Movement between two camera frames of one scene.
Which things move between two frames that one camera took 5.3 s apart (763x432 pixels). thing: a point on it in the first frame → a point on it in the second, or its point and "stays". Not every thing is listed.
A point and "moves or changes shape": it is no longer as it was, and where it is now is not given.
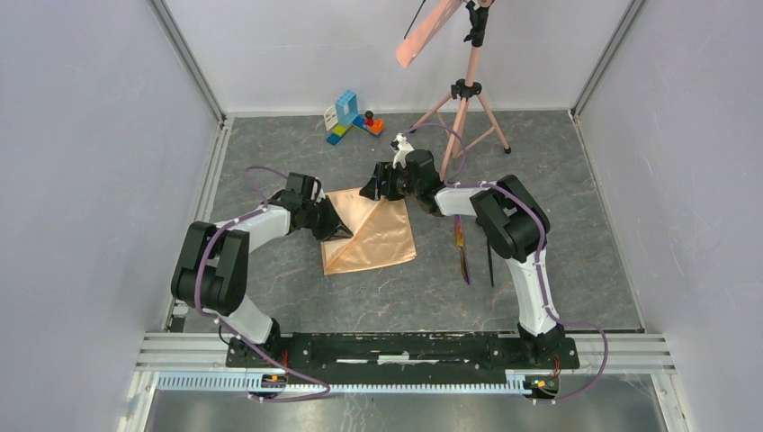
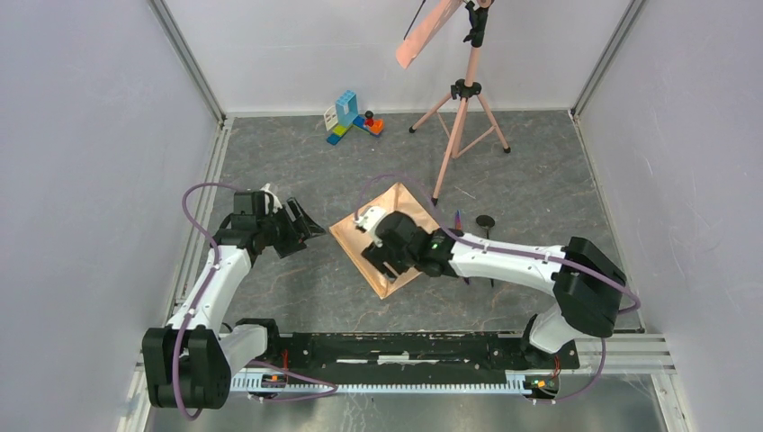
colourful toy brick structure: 345,114 stays
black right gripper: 384,172 → 380,256
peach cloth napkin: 381,229 moves or changes shape
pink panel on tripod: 432,28 stays
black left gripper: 334,227 → 303,228
